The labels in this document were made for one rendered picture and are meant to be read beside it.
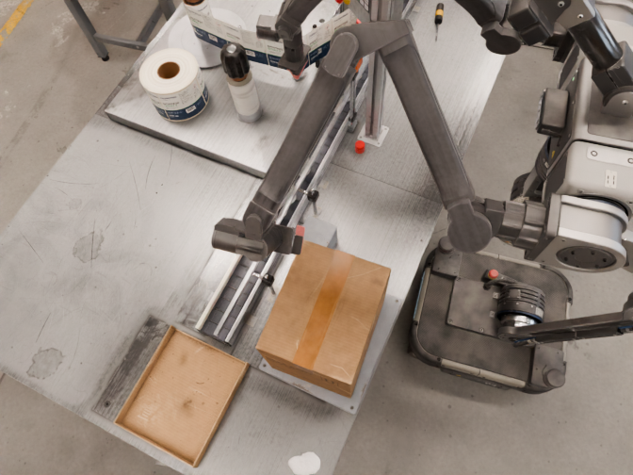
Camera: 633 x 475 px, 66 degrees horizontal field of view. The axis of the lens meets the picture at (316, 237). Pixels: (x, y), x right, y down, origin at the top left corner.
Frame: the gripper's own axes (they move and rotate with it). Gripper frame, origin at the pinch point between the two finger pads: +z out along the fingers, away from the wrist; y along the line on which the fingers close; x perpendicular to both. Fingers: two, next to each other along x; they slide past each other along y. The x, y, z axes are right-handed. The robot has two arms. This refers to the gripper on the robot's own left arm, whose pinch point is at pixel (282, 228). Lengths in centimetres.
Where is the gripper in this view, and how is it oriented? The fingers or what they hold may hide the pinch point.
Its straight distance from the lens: 122.3
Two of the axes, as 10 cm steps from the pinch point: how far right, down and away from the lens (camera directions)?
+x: -1.6, 9.5, 2.8
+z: 2.3, -2.4, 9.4
